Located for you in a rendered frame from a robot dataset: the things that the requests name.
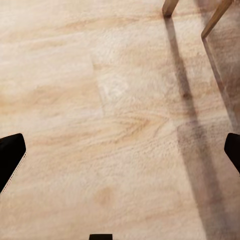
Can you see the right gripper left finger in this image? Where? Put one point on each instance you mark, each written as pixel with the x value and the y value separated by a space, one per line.
pixel 12 149

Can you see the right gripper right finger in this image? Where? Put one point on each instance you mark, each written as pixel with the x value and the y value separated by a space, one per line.
pixel 232 149

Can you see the straight chair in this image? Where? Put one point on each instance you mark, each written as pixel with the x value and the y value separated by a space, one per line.
pixel 225 4

